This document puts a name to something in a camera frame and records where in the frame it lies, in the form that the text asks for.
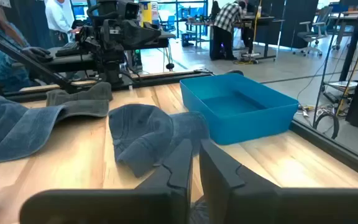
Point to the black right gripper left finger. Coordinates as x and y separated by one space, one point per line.
120 205

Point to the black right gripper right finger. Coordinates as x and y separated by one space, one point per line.
291 207

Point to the blue denim cap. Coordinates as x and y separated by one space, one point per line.
17 133
141 133

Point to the dark gray cap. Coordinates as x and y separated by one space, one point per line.
82 93

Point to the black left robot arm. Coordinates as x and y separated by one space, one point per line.
110 62

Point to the black keyboard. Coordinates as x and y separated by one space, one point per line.
67 49

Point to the person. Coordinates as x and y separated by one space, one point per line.
227 18
2 68
57 18

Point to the blue plastic bin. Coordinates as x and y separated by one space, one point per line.
244 124

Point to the long work desk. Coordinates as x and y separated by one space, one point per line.
259 19

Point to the white office chair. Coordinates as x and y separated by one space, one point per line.
312 34

